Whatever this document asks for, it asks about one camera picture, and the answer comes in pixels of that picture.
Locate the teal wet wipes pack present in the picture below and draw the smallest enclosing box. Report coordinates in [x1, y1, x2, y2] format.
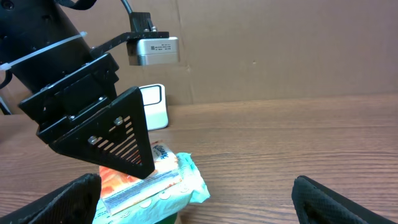
[93, 152, 210, 224]

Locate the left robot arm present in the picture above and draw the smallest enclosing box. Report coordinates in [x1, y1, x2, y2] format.
[1, 0, 155, 179]

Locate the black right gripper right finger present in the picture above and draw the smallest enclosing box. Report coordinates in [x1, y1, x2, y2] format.
[292, 175, 395, 224]

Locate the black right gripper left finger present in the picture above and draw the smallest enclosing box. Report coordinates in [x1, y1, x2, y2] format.
[1, 174, 101, 224]

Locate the green lid glass jar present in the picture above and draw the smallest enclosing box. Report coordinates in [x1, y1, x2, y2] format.
[156, 213, 180, 224]

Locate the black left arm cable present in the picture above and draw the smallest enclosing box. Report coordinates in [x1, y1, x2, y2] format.
[119, 0, 134, 15]

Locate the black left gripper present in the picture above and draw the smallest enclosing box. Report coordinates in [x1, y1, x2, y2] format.
[19, 53, 155, 179]

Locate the orange tissue packet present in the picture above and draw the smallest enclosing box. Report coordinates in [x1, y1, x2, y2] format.
[99, 141, 182, 215]

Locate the white barcode scanner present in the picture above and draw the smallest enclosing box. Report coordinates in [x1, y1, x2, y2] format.
[139, 84, 169, 131]

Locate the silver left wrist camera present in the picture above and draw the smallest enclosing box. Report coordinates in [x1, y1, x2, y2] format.
[127, 37, 180, 66]

